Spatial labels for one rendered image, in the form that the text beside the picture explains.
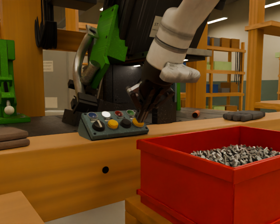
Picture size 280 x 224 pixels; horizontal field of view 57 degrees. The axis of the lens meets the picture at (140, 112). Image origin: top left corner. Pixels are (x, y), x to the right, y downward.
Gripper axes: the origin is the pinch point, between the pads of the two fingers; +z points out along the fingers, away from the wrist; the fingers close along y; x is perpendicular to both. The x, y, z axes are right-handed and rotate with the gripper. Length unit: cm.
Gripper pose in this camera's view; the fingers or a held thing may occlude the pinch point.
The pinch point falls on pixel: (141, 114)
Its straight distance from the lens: 62.2
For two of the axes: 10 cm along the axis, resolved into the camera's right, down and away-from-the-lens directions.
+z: -3.1, 7.7, 5.6
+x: 4.5, 6.4, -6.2
